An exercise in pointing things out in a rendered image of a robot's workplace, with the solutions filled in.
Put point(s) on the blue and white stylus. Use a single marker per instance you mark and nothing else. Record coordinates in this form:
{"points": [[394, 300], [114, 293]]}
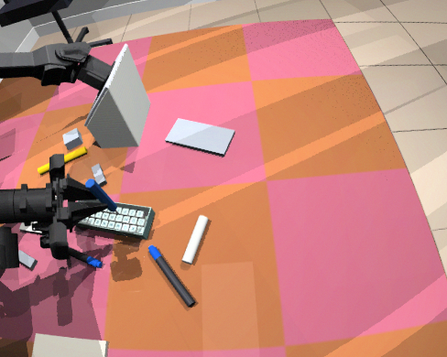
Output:
{"points": [[100, 195]]}

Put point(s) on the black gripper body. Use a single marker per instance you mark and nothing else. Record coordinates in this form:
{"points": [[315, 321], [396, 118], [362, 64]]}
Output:
{"points": [[37, 205]]}

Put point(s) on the black marker with blue cap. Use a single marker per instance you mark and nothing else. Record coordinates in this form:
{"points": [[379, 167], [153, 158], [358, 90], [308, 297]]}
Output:
{"points": [[171, 276], [85, 258]]}

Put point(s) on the yellow cylinder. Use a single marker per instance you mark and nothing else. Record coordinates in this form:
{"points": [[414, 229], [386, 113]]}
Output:
{"points": [[69, 157]]}

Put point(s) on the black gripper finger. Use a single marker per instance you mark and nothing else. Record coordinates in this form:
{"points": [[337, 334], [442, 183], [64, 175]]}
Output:
{"points": [[78, 211], [77, 191]]}

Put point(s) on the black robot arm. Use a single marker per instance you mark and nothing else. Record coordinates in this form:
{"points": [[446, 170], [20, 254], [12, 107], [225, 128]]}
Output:
{"points": [[52, 65]]}

